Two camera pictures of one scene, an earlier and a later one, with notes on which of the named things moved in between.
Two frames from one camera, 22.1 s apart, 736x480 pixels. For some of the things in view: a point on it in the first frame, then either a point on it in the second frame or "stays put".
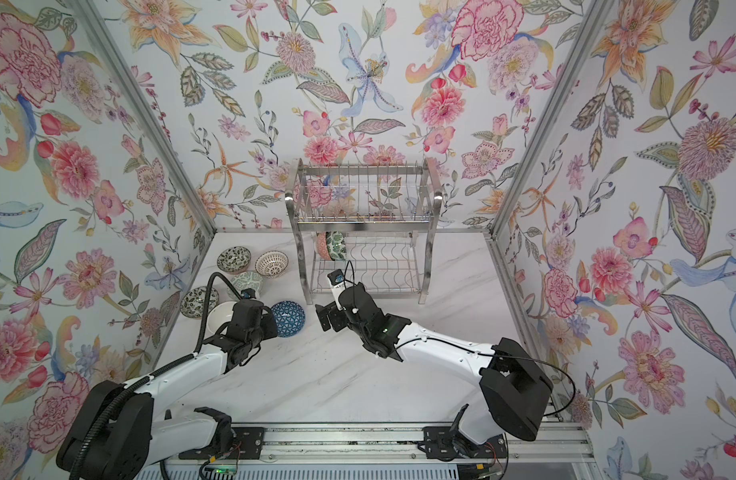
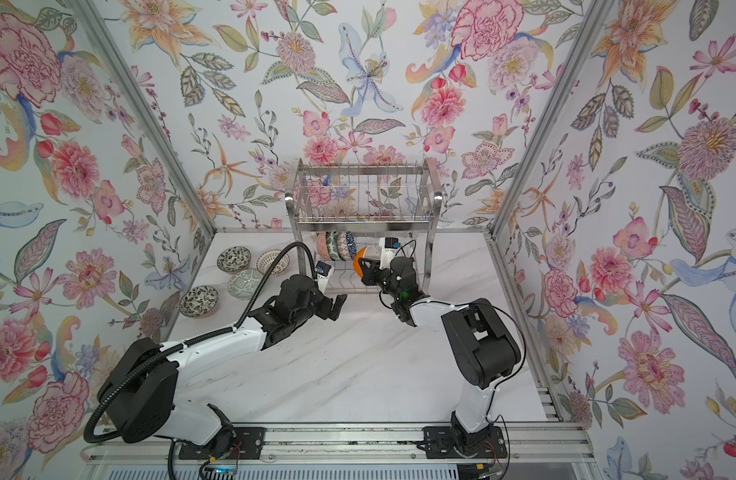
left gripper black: (270, 322) -> (337, 306)
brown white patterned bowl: (271, 263) stays put
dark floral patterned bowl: (234, 260) stays put
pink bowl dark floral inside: (322, 244) stays put
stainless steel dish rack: (371, 219) stays put
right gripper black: (331, 312) -> (372, 274)
